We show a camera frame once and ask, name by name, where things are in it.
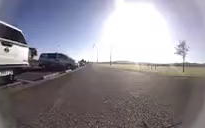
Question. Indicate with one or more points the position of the thin pole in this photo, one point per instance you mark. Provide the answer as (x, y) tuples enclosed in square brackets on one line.
[(111, 56)]

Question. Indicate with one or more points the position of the curved street lamp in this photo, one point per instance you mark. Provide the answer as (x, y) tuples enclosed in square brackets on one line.
[(97, 53)]

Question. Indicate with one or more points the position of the grey asphalt path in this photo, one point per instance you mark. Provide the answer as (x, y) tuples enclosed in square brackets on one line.
[(100, 90)]

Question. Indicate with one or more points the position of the distant low hill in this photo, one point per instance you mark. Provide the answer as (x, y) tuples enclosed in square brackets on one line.
[(130, 62)]

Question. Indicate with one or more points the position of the dark car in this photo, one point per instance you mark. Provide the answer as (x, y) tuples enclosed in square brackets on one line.
[(56, 61)]

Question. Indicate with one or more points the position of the row of pale kerb stones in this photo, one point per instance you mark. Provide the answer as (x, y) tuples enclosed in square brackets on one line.
[(51, 75)]

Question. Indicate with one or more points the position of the dark asphalt parking lot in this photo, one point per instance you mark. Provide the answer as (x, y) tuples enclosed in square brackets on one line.
[(33, 76)]

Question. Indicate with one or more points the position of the pale grass field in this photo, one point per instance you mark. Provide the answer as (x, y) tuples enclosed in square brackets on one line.
[(176, 70)]

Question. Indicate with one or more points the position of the small bare tree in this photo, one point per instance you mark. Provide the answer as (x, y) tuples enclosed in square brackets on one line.
[(182, 50)]

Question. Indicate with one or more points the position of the white pickup truck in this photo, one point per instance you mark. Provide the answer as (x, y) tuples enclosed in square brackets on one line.
[(6, 50)]

